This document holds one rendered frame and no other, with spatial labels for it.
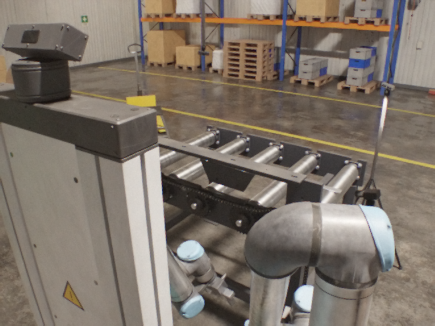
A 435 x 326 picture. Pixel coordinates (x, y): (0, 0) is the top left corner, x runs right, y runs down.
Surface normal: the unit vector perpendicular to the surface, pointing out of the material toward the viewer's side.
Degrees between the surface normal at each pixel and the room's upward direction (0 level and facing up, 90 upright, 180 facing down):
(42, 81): 90
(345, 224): 35
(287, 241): 69
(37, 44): 62
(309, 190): 90
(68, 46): 90
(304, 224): 41
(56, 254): 90
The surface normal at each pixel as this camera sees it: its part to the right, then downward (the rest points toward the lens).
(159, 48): -0.58, 0.33
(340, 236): -0.12, -0.19
